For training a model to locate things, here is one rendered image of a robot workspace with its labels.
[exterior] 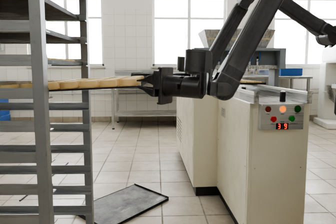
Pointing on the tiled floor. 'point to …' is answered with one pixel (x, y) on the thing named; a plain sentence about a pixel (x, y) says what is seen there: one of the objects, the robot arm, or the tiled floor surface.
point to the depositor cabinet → (199, 141)
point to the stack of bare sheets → (125, 204)
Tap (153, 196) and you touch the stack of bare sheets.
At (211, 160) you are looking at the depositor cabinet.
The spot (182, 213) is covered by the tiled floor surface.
